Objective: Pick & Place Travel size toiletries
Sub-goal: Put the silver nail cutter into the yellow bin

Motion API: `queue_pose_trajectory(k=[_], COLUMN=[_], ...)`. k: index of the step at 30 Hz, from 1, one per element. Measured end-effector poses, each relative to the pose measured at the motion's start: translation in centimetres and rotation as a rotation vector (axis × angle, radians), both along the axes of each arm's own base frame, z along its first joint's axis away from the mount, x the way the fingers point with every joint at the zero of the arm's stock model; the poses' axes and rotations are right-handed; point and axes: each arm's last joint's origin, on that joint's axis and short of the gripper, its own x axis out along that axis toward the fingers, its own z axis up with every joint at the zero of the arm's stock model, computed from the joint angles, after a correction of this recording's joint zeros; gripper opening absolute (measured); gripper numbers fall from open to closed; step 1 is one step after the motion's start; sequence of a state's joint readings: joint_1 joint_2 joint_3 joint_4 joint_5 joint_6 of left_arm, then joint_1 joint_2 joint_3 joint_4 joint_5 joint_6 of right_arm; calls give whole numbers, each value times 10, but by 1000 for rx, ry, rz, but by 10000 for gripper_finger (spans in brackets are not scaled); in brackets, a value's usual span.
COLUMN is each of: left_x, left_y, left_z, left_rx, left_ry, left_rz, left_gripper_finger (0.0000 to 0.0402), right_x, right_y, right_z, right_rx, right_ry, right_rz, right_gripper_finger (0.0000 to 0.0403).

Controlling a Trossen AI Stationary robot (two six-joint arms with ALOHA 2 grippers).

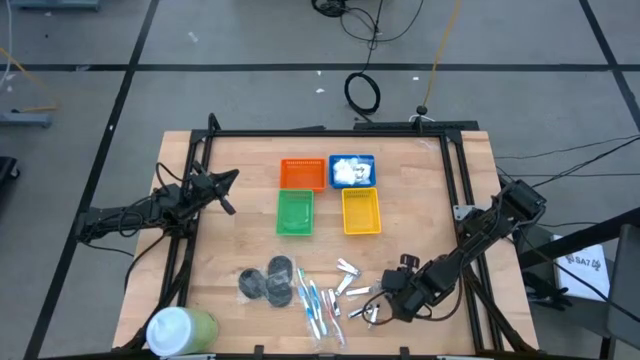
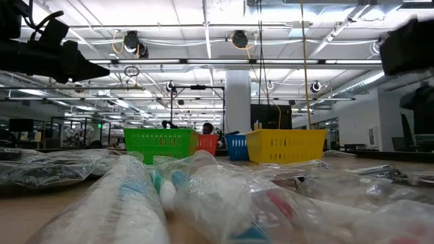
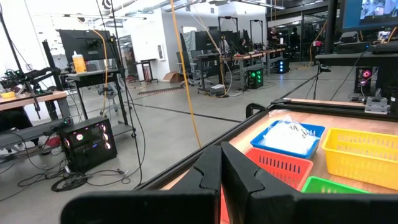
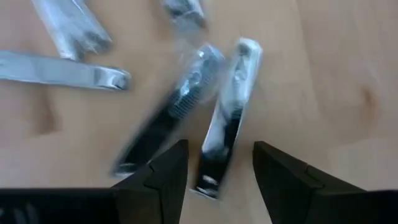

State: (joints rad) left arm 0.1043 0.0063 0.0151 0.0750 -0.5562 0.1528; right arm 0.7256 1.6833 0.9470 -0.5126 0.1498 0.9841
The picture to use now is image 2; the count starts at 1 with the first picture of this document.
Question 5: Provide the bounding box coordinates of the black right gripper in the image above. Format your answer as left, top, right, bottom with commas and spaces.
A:
378, 16, 434, 110

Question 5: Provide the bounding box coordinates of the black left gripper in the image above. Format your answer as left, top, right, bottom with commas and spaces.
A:
0, 39, 111, 85

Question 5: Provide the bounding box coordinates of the bagged silver nail clipper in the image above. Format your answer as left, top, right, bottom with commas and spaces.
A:
352, 164, 404, 180
294, 171, 434, 208
260, 159, 332, 190

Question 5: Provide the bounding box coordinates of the bagged blue toothbrush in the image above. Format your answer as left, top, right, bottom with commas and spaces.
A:
147, 150, 218, 218

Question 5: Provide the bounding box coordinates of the bagged pink toothbrush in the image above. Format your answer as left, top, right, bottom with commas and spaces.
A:
174, 159, 434, 244

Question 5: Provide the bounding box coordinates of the black desk monitor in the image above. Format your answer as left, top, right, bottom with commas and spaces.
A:
412, 108, 434, 136
8, 118, 35, 133

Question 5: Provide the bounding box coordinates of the black office chair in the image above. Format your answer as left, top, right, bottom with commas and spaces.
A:
391, 113, 417, 153

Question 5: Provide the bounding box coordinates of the green plastic basket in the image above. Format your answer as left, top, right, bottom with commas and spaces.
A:
123, 127, 200, 165

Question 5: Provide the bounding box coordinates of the yellow plastic basket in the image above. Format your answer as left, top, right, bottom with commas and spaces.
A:
245, 128, 328, 165

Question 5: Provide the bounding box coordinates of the orange plastic basket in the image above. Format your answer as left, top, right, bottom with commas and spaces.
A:
196, 134, 220, 157

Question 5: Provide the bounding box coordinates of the white room pillar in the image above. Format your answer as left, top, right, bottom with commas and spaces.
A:
224, 69, 252, 136

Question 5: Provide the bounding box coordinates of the blue plastic basket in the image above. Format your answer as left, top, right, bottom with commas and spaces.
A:
225, 134, 250, 161

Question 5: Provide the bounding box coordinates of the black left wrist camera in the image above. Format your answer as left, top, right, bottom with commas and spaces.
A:
29, 18, 71, 45

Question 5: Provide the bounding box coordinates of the black ceiling cable reel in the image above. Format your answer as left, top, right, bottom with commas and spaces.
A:
231, 29, 250, 49
122, 30, 150, 59

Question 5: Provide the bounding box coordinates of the black table frame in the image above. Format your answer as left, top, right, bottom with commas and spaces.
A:
33, 145, 434, 164

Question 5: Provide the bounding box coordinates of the black background station frame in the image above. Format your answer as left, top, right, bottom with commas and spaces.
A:
169, 84, 226, 131

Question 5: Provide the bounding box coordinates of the yellow hanging cable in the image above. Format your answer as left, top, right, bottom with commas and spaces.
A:
300, 0, 313, 130

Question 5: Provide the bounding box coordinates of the orange hanging cable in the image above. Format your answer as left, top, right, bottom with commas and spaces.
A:
273, 102, 283, 131

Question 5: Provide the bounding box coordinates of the black wall screen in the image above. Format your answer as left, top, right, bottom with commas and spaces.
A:
250, 104, 293, 131

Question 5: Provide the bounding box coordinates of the black hanging cable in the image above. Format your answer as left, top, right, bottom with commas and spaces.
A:
256, 0, 272, 106

